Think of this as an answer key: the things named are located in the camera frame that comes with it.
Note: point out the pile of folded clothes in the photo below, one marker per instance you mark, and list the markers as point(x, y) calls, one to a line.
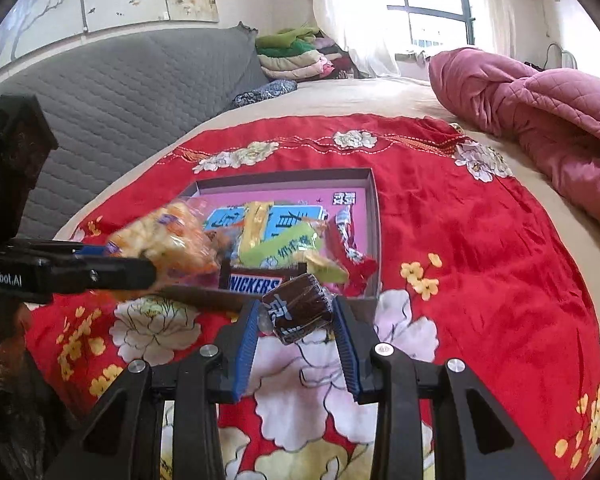
point(295, 55)

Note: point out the puffed corn snack packet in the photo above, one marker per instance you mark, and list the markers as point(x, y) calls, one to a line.
point(165, 240)

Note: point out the white sheer curtain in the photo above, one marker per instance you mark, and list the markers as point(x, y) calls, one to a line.
point(355, 10)

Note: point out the dark brown snack packet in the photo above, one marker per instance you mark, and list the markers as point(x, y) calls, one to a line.
point(297, 310)

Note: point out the pink quilt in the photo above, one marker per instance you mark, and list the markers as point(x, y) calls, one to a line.
point(530, 110)

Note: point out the brown chocolate bar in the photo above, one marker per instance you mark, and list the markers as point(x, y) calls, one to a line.
point(250, 285)

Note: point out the yellow wafer bar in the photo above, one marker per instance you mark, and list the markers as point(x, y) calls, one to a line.
point(257, 225)

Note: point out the red floral blanket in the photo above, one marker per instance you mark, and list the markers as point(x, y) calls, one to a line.
point(480, 260)

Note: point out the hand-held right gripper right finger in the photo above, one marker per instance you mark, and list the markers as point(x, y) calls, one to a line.
point(350, 360)

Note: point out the red snack packet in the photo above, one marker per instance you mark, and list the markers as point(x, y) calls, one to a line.
point(355, 275)

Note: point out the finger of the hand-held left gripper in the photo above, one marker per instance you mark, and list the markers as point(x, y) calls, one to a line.
point(105, 275)
point(65, 249)

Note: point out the window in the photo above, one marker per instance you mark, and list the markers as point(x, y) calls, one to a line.
point(435, 0)

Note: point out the blue patterned cloth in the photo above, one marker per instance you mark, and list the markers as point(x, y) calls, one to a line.
point(265, 92)

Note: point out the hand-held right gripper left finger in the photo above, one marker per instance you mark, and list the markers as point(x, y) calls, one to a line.
point(247, 355)

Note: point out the pink book with blue label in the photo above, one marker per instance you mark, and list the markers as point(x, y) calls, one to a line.
point(300, 197)

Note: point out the green snack packet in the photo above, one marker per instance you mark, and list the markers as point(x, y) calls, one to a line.
point(280, 250)

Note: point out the grey padded headboard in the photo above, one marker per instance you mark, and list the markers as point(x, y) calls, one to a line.
point(130, 90)

